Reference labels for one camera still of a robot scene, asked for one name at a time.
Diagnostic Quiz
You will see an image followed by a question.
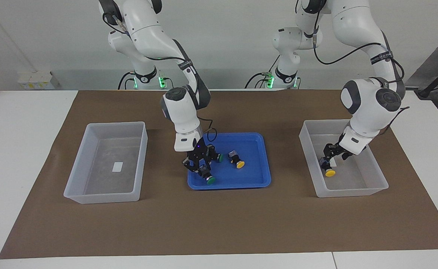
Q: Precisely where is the brown paper table mat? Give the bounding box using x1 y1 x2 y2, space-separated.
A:
0 90 438 259

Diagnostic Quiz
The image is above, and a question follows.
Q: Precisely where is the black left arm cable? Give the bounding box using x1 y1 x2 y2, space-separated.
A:
313 22 410 132

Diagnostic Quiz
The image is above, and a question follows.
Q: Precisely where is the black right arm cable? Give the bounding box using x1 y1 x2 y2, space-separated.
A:
103 11 218 143

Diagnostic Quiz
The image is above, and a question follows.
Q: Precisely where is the black base cable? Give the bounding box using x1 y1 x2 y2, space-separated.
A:
118 72 135 90
245 73 270 89

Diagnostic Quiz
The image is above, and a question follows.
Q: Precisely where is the translucent white plastic box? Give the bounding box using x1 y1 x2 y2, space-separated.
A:
299 119 389 198
63 121 148 204

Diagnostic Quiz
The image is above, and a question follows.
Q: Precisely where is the blue plastic tray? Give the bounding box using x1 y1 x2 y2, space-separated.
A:
187 133 271 190

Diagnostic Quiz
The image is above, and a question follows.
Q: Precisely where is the black stand pole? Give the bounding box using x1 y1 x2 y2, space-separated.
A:
415 60 438 99

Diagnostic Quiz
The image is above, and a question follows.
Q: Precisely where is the yellow mushroom push button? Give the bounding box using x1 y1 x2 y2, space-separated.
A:
228 150 245 169
319 157 336 177

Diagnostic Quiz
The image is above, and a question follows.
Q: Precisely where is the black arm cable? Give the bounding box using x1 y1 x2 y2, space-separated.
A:
313 22 410 132
103 11 218 143

